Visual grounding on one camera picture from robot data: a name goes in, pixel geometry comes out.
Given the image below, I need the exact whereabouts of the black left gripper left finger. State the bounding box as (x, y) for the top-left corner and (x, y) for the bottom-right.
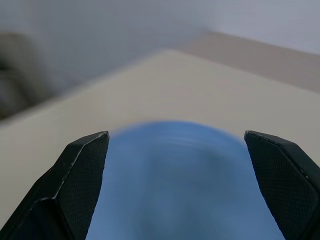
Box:
(0, 130), (110, 240)

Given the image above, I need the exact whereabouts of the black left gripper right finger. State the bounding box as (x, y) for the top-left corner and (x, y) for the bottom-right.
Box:
(243, 130), (320, 240)

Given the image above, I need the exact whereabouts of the blue plate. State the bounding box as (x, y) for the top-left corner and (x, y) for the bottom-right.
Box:
(85, 120), (286, 240)

